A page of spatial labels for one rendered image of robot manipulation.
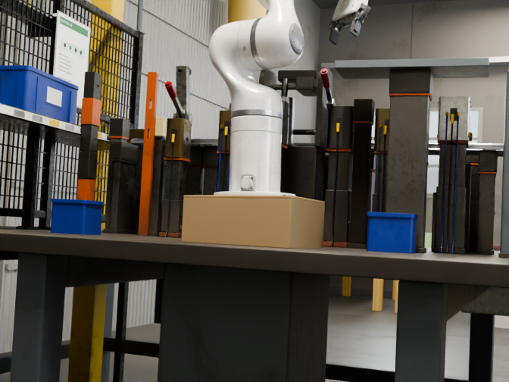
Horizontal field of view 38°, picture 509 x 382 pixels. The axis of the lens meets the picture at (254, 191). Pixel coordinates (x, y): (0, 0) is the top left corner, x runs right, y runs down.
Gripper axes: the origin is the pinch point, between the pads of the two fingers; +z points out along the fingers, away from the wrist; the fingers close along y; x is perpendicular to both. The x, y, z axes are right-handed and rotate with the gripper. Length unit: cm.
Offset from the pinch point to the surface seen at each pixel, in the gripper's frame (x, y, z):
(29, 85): -69, -43, 44
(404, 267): -20, 67, 82
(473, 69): 7, 47, 21
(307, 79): -12.0, 6.5, 23.2
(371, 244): -1, 35, 68
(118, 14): -33, -113, -27
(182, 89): -30, -31, 27
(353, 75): -7.9, 20.5, 23.4
